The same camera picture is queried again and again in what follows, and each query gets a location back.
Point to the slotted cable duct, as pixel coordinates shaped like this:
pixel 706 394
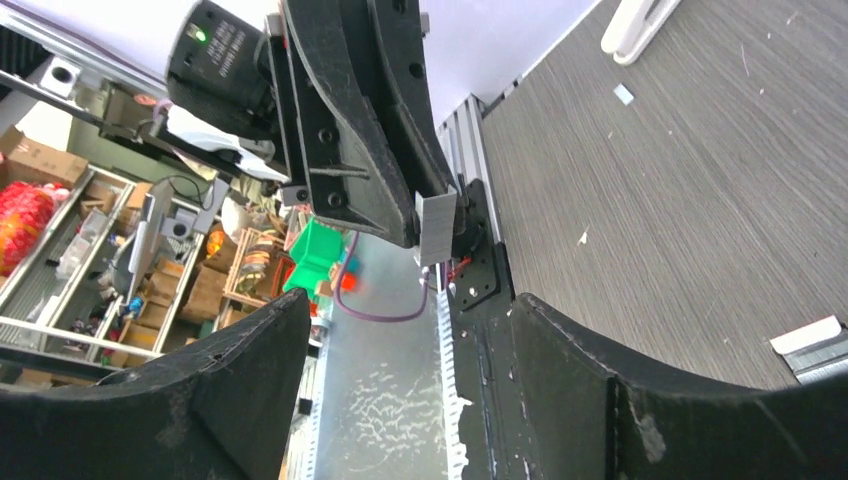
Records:
pixel 453 403

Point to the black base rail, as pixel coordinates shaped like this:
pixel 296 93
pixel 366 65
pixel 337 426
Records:
pixel 493 426

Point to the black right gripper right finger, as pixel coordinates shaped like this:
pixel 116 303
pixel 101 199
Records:
pixel 601 410

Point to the white stapler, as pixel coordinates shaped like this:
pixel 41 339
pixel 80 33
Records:
pixel 633 26

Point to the cluttered storage shelf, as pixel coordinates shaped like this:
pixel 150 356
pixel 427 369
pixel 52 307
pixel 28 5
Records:
pixel 71 312

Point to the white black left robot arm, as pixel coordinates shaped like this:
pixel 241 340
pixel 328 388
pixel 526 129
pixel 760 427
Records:
pixel 206 59

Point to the green plastic bin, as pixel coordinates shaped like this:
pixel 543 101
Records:
pixel 315 251

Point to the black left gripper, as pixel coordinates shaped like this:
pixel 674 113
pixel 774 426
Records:
pixel 355 178

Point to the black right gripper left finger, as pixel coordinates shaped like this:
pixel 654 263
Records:
pixel 218 408

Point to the small staple strip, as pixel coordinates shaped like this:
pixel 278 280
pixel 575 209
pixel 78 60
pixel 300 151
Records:
pixel 436 215

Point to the staple box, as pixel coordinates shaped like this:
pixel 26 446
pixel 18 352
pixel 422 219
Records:
pixel 814 352

